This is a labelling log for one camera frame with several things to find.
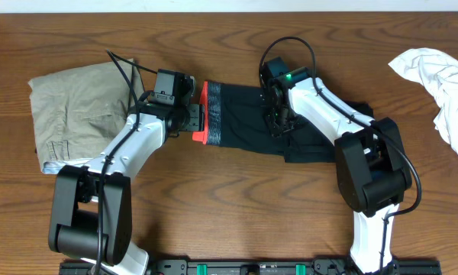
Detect black leggings with red waistband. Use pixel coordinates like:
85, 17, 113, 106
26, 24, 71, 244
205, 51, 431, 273
192, 79, 375, 164

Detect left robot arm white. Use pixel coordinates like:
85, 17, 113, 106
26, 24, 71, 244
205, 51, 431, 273
48, 70, 204, 274

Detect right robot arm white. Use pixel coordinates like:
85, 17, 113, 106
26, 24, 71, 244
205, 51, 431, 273
259, 57, 411, 274

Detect folded khaki pants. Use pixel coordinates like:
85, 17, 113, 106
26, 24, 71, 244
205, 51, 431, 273
28, 59, 143, 174

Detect white crumpled shirt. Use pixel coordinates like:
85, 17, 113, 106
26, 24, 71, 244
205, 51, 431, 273
389, 48, 458, 156

